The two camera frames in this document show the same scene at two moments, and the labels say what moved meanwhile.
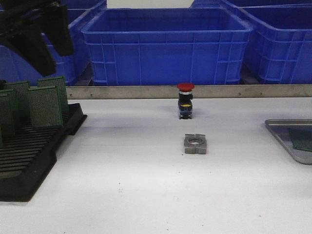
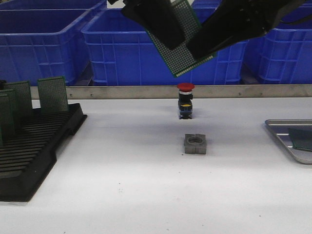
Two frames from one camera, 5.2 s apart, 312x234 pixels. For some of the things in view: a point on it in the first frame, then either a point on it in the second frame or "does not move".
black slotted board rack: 27,158 does not move
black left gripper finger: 34,48 to 159,17
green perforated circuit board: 301,137 does not move
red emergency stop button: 185,102 does not move
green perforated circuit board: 44,107 to 179,60
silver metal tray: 280,127 does not move
